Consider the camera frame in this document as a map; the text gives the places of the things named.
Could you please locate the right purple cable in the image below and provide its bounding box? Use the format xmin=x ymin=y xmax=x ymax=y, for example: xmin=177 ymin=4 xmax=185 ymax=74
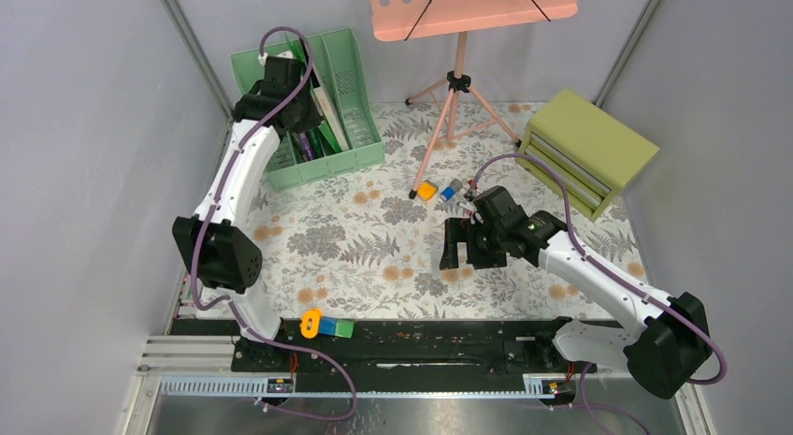
xmin=468 ymin=152 xmax=729 ymax=435

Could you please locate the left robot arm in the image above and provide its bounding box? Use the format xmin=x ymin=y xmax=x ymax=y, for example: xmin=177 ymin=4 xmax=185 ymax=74
xmin=172 ymin=54 xmax=314 ymax=370

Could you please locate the purple Treehouse book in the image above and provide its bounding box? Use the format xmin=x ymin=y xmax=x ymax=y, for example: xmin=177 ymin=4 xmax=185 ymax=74
xmin=291 ymin=132 xmax=317 ymax=162

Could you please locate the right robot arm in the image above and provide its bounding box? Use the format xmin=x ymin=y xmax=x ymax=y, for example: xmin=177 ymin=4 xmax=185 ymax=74
xmin=439 ymin=186 xmax=724 ymax=399

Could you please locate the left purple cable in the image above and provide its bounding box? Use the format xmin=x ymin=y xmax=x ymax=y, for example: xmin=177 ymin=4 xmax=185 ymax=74
xmin=188 ymin=25 xmax=359 ymax=422

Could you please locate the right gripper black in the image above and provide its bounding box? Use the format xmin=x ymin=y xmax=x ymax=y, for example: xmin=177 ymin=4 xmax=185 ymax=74
xmin=439 ymin=216 xmax=508 ymax=269

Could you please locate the pink music stand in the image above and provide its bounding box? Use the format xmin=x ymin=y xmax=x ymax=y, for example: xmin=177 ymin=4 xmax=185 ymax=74
xmin=369 ymin=0 xmax=579 ymax=199

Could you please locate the green plastic folder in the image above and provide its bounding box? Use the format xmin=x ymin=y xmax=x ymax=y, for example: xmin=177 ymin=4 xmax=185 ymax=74
xmin=287 ymin=38 xmax=342 ymax=155

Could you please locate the floral table mat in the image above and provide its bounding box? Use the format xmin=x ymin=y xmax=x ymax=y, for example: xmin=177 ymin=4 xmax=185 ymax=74
xmin=243 ymin=103 xmax=647 ymax=320

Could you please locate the blue grey toy piece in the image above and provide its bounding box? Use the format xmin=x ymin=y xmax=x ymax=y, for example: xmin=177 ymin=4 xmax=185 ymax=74
xmin=439 ymin=179 xmax=463 ymax=202

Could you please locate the yellow toy block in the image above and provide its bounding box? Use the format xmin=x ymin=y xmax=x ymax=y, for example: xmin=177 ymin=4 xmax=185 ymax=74
xmin=416 ymin=181 xmax=439 ymax=201

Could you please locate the yellow-green drawer cabinet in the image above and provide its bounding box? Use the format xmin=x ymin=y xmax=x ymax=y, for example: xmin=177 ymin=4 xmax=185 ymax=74
xmin=519 ymin=89 xmax=659 ymax=222

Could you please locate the green desktop file organizer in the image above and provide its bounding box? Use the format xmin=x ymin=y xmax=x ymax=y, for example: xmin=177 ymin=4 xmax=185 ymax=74
xmin=230 ymin=29 xmax=384 ymax=191

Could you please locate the orange blue green block stack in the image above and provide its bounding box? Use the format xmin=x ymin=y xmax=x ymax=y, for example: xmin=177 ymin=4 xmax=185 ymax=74
xmin=300 ymin=309 xmax=355 ymax=339

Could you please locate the purple cable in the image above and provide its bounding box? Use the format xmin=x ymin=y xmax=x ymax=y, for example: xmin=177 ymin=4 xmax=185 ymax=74
xmin=188 ymin=25 xmax=359 ymax=422
xmin=468 ymin=152 xmax=729 ymax=435

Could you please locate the white binder folder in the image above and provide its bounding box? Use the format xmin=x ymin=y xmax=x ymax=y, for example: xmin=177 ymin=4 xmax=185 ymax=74
xmin=296 ymin=38 xmax=353 ymax=153

